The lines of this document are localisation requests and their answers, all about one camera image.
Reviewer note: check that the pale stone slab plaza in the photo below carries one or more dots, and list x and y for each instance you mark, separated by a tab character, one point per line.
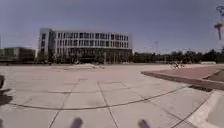
110	93

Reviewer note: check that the white multi-storey building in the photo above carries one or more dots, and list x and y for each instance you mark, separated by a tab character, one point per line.
86	41

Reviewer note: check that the vehicle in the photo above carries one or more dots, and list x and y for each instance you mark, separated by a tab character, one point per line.
177	64

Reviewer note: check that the robot's own part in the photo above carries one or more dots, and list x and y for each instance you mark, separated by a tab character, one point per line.
76	123
143	124

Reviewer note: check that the row of trees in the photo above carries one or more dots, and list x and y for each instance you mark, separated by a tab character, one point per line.
186	56

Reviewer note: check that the raised bed with kerb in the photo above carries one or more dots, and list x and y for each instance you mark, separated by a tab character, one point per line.
196	74

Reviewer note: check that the low building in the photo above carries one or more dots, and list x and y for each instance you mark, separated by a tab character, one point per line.
16	54

